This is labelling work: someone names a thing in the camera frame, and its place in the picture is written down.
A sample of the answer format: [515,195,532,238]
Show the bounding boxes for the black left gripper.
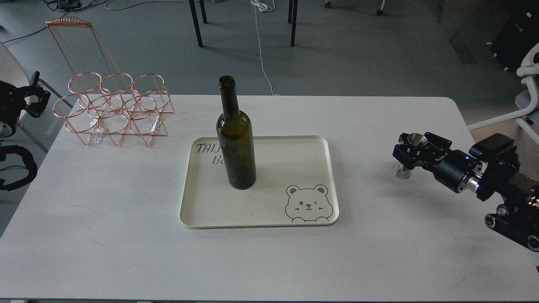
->
[17,71,51,118]

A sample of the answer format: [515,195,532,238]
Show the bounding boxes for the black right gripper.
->
[392,132,483,193]

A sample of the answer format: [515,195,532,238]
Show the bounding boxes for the silver metal jigger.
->
[392,133,428,180]

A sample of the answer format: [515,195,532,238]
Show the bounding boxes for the dark green wine bottle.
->
[216,75,256,190]

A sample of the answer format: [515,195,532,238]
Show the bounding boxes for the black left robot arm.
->
[0,71,51,138]

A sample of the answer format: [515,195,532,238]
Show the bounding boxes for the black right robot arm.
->
[392,132,539,253]

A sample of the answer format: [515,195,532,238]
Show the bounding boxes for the cream bear print tray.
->
[179,136,339,229]

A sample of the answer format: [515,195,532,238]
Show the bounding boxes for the black box right background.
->
[490,3,539,70]

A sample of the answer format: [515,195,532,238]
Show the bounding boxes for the black table legs left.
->
[188,0,208,48]

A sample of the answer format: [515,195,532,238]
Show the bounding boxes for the black table legs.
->
[288,0,299,47]
[188,0,208,48]

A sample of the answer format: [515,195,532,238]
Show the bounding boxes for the black table legs right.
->
[288,0,299,47]

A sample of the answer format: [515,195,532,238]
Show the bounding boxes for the copper wire bottle rack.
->
[46,16,175,146]

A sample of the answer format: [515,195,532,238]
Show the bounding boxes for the black floor cables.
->
[0,0,190,45]

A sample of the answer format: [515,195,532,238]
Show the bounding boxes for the white floor cable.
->
[251,0,282,96]

